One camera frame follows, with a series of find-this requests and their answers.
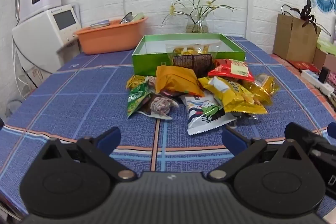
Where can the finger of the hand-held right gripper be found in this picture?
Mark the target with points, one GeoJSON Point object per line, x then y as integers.
{"type": "Point", "coordinates": [332, 130]}
{"type": "Point", "coordinates": [304, 132]}

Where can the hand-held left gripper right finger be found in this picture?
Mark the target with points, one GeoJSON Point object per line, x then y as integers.
{"type": "Point", "coordinates": [233, 139]}

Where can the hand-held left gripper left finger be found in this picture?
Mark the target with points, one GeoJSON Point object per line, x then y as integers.
{"type": "Point", "coordinates": [109, 137]}

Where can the white cartoon snack packet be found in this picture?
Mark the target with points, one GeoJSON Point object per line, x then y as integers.
{"type": "Point", "coordinates": [202, 113]}

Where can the red snack packet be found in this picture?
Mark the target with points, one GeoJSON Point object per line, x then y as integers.
{"type": "Point", "coordinates": [228, 70]}

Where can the orange snack packet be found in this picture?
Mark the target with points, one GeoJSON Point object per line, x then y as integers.
{"type": "Point", "coordinates": [176, 79]}

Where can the green cardboard box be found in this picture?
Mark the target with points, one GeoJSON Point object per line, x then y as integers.
{"type": "Point", "coordinates": [147, 62]}

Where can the green snack packet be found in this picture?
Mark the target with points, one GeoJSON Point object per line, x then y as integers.
{"type": "Point", "coordinates": [136, 99]}

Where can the long white box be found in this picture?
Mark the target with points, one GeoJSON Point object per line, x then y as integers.
{"type": "Point", "coordinates": [312, 78]}

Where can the small black block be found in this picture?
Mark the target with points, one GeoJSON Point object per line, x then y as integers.
{"type": "Point", "coordinates": [324, 75]}

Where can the yellow transparent snack packet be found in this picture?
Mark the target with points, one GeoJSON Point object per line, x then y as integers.
{"type": "Point", "coordinates": [265, 87]}

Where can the clear brown candy packet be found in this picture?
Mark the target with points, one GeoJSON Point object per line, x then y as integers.
{"type": "Point", "coordinates": [160, 106]}

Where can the yellow spotted snack packet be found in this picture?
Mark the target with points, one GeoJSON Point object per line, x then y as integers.
{"type": "Point", "coordinates": [134, 80]}

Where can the flat red box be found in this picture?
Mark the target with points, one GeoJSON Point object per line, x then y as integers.
{"type": "Point", "coordinates": [304, 65]}

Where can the brown cardboard box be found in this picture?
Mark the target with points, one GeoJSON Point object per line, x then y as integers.
{"type": "Point", "coordinates": [321, 58]}

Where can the pale green box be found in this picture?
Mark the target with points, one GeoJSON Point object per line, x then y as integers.
{"type": "Point", "coordinates": [328, 45]}

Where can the brown clear-edged snack packet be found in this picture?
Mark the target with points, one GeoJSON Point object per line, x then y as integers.
{"type": "Point", "coordinates": [191, 61]}

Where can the brown paper bag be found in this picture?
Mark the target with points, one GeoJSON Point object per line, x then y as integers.
{"type": "Point", "coordinates": [291, 37]}

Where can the orange plastic basin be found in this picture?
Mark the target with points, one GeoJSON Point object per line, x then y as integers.
{"type": "Point", "coordinates": [110, 40]}

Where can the clear bag of yellow chips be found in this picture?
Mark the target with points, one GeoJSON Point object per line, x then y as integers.
{"type": "Point", "coordinates": [189, 50]}

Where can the grey book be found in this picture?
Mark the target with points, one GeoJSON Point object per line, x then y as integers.
{"type": "Point", "coordinates": [99, 24]}

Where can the purple leafed plant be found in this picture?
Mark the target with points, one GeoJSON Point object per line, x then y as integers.
{"type": "Point", "coordinates": [307, 14]}

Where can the glass vase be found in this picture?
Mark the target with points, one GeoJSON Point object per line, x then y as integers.
{"type": "Point", "coordinates": [197, 26]}

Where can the metal pan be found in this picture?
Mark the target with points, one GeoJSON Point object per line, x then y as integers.
{"type": "Point", "coordinates": [126, 18]}

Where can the white appliance with screen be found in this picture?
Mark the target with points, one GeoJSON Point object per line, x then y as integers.
{"type": "Point", "coordinates": [36, 37]}

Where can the pale green board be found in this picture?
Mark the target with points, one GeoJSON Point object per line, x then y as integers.
{"type": "Point", "coordinates": [138, 16]}

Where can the green plant with yellow flowers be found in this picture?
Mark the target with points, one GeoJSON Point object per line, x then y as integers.
{"type": "Point", "coordinates": [195, 7]}

